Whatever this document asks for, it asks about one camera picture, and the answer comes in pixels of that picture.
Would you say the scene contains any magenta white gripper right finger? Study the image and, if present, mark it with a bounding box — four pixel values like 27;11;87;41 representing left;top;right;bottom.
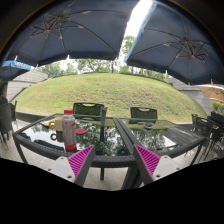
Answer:
133;145;181;185

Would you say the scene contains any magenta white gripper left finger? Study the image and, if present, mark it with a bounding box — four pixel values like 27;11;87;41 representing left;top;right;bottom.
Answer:
47;145;95;186

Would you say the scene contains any right wicker glass table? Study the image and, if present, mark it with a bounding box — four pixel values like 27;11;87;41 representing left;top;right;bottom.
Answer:
113;118;205;190

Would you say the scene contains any wicker glass table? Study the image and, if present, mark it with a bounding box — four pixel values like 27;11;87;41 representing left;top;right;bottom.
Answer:
13;114;137;178
113;118;205;190

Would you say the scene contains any red bottle lid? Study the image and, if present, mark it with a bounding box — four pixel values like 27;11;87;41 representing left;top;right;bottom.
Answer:
75;129;87;135

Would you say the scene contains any small dark ashtray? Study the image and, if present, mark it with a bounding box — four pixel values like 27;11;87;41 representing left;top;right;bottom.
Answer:
144;122;154;129

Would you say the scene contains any left wicker glass table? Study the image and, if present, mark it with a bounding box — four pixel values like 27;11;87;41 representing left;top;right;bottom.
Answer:
13;114;137;178

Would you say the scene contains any yellow mug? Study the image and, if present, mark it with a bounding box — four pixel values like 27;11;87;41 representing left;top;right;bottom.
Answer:
49;117;62;132

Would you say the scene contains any plastic bottle with red cap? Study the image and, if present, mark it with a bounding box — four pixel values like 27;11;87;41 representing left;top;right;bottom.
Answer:
62;109;76;150

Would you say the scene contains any right dark wicker chair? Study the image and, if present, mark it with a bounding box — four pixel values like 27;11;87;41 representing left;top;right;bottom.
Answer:
130;107;157;119

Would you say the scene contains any dark wicker chair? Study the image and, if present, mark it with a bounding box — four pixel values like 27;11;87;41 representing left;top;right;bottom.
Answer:
130;107;157;119
73;102;104;116

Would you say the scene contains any left dark wicker chair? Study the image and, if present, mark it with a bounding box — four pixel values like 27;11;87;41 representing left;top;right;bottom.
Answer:
73;102;104;116

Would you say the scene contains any grey umbrella pole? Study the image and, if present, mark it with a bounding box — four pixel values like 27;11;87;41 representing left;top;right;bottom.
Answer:
101;107;107;127

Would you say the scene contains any dark chairs far right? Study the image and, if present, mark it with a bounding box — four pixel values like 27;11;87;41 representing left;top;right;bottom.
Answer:
192;114;223;158

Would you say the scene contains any dark chair far left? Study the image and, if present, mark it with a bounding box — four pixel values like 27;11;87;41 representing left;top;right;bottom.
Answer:
0;97;16;138

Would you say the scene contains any beige umbrella far right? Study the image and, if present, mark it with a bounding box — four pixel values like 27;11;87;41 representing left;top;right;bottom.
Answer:
198;84;224;102

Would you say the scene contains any right dark blue umbrella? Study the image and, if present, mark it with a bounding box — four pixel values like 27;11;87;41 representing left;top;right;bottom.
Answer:
126;2;224;85

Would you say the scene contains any dark blue umbrella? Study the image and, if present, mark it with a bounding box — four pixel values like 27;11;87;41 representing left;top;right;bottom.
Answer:
126;2;224;85
0;0;140;82

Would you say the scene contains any left dark blue umbrella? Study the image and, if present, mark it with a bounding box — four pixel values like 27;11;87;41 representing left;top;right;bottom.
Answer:
0;0;140;82

